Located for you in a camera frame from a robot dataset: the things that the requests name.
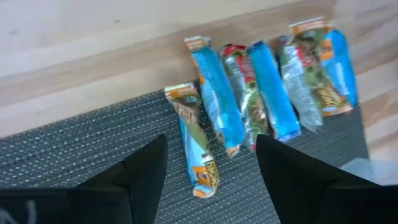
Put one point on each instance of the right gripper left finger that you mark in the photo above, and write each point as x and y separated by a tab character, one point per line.
143	180

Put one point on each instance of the dark woven table mat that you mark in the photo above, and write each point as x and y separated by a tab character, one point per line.
77	149

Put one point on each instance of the red green wrapper granola bar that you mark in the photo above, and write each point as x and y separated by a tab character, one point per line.
245	90

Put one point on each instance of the blue wrapper granola bar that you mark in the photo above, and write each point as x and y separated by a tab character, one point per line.
342	68
217	93
273	93

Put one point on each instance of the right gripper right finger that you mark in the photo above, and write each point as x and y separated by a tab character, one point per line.
295	180

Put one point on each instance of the silver red wrapper granola bar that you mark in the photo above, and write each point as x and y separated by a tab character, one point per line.
300	93

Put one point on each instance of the clear plastic bin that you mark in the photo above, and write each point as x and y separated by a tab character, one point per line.
373	171

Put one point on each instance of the green orange wrapper granola bar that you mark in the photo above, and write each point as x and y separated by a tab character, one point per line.
192	133
326	90

